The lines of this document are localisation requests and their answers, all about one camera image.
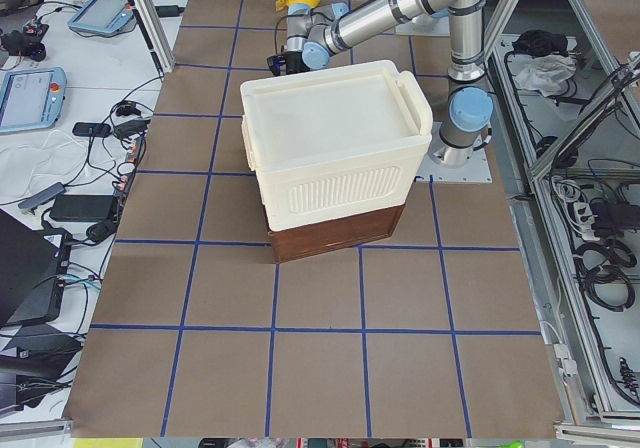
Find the black gripper near drawer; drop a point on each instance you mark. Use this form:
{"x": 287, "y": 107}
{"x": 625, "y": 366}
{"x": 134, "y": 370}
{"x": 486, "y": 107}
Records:
{"x": 291, "y": 62}

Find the dark brown wooden drawer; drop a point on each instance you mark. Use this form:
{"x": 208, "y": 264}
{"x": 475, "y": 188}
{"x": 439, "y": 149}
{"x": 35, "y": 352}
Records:
{"x": 331, "y": 235}

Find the silver robot arm near drawer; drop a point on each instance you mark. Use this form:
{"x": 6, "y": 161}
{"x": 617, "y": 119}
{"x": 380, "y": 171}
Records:
{"x": 315, "y": 33}

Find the blue teach pendant upper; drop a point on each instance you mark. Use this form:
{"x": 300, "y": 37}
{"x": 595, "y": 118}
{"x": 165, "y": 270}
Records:
{"x": 104, "y": 18}

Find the blue teach pendant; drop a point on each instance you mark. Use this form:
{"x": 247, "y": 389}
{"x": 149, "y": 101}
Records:
{"x": 32, "y": 99}
{"x": 104, "y": 18}

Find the black power adapter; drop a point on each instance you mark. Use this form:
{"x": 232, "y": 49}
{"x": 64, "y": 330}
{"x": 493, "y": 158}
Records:
{"x": 81, "y": 208}

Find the blue teach pendant lower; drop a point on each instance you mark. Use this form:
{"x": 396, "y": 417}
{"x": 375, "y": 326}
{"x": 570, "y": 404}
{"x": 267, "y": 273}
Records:
{"x": 32, "y": 99}

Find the black laptop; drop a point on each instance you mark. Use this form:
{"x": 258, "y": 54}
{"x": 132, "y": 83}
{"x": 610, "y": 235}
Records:
{"x": 32, "y": 263}

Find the aluminium frame post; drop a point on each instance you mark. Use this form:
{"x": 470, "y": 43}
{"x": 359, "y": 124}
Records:
{"x": 153, "y": 34}

